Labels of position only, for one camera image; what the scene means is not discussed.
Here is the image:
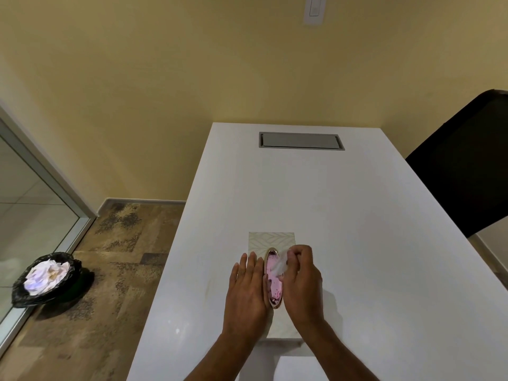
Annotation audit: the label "person's left hand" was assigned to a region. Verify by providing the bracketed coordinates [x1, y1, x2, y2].
[222, 252, 269, 338]

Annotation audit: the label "person's right hand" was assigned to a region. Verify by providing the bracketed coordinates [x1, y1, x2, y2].
[280, 244, 326, 328]

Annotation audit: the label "white tissue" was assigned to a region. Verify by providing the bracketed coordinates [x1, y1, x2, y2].
[273, 250, 293, 280]

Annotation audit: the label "cream patterned tissue box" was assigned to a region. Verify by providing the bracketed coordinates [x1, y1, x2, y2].
[248, 232, 305, 341]

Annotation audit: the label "person's right forearm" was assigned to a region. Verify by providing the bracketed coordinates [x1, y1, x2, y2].
[298, 318, 382, 381]

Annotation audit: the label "person's left forearm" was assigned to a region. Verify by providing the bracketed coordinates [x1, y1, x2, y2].
[186, 331, 263, 381]

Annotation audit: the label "black chair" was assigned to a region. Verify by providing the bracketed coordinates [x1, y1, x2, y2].
[404, 89, 508, 239]

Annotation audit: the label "crumpled white tissues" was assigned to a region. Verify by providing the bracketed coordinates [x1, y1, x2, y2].
[24, 259, 72, 296]

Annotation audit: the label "black bagged trash bin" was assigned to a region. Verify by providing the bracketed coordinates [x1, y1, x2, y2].
[11, 252, 83, 309]

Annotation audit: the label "grey table cable hatch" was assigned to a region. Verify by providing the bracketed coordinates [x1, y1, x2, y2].
[259, 131, 346, 151]

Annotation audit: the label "glass door with metal frame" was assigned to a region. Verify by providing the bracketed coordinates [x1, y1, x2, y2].
[0, 102, 98, 338]

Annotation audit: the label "white wall switch plate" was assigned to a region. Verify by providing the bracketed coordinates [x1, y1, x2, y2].
[303, 0, 328, 25]

